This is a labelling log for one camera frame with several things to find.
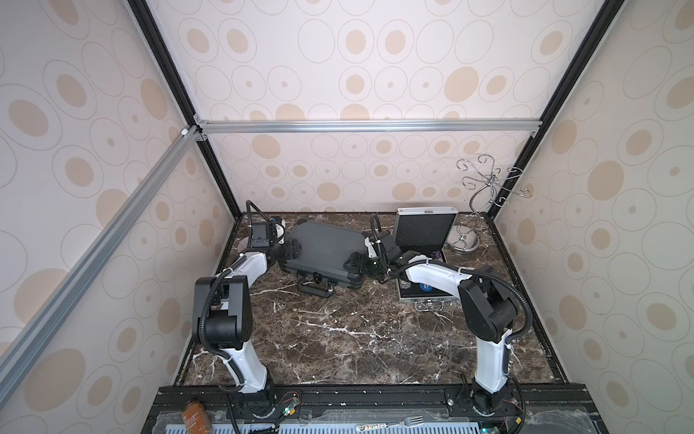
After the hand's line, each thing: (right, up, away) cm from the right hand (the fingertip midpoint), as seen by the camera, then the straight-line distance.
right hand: (362, 265), depth 94 cm
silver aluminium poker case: (+22, +12, +2) cm, 25 cm away
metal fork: (+11, -39, -24) cm, 47 cm away
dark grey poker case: (-14, +4, 0) cm, 14 cm away
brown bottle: (-43, -37, -26) cm, 62 cm away
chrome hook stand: (+41, +26, -7) cm, 49 cm away
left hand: (-23, +8, +2) cm, 24 cm away
